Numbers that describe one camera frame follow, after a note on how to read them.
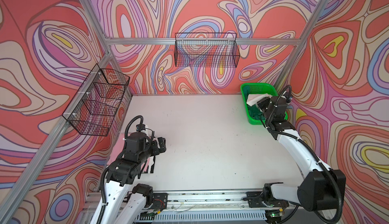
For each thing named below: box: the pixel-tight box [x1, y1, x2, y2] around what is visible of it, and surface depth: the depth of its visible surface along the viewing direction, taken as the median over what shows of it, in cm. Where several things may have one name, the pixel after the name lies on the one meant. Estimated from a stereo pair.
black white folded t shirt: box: [146, 156, 156, 174], surface depth 84 cm
